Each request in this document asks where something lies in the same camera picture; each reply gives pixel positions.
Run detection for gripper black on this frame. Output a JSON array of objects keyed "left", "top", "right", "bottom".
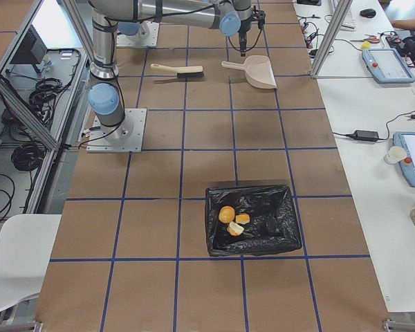
[{"left": 238, "top": 9, "right": 266, "bottom": 57}]

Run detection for beige plastic dustpan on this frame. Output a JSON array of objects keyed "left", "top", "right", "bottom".
[{"left": 221, "top": 55, "right": 277, "bottom": 89}]

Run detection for beige hand brush black bristles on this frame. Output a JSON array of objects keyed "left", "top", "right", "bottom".
[{"left": 150, "top": 64, "right": 204, "bottom": 78}]

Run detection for large orange peel piece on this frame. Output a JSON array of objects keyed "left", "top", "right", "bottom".
[{"left": 218, "top": 205, "right": 236, "bottom": 224}]

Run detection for small orange peel piece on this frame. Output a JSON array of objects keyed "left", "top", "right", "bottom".
[{"left": 234, "top": 213, "right": 250, "bottom": 225}]

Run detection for orange peel piece white pith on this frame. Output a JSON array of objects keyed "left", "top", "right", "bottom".
[{"left": 227, "top": 222, "right": 244, "bottom": 237}]

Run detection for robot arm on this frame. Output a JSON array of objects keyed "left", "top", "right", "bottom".
[
  {"left": 88, "top": 1, "right": 164, "bottom": 133},
  {"left": 132, "top": 1, "right": 266, "bottom": 57}
]

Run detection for black bag lined bin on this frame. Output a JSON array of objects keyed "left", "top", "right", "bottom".
[{"left": 205, "top": 185, "right": 302, "bottom": 257}]

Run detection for yellow small object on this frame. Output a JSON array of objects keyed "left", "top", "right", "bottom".
[{"left": 360, "top": 41, "right": 371, "bottom": 50}]

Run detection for black computer mouse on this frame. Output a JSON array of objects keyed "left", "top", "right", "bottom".
[{"left": 359, "top": 8, "right": 376, "bottom": 19}]

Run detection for black power adapter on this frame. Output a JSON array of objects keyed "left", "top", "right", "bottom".
[{"left": 351, "top": 130, "right": 380, "bottom": 142}]

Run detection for teach pendant far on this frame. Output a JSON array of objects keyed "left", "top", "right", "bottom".
[{"left": 362, "top": 48, "right": 415, "bottom": 84}]

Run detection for white paper cup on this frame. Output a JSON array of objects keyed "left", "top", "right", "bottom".
[{"left": 383, "top": 146, "right": 407, "bottom": 165}]

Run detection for white plastic chair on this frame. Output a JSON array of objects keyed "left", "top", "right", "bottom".
[{"left": 0, "top": 214, "right": 62, "bottom": 312}]

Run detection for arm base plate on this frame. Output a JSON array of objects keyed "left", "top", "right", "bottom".
[
  {"left": 86, "top": 109, "right": 147, "bottom": 153},
  {"left": 117, "top": 21, "right": 159, "bottom": 48}
]

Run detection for aluminium frame post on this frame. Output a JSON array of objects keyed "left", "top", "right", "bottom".
[{"left": 310, "top": 0, "right": 352, "bottom": 79}]

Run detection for orange handled scissors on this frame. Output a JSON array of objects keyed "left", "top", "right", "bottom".
[{"left": 350, "top": 35, "right": 380, "bottom": 44}]

